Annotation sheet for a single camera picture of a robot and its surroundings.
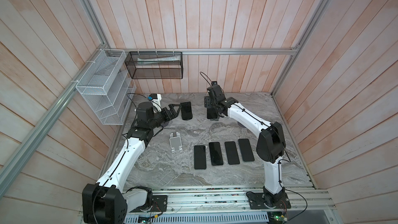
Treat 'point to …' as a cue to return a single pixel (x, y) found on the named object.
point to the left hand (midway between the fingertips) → (176, 111)
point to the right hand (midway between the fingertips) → (210, 98)
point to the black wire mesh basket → (155, 65)
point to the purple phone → (215, 153)
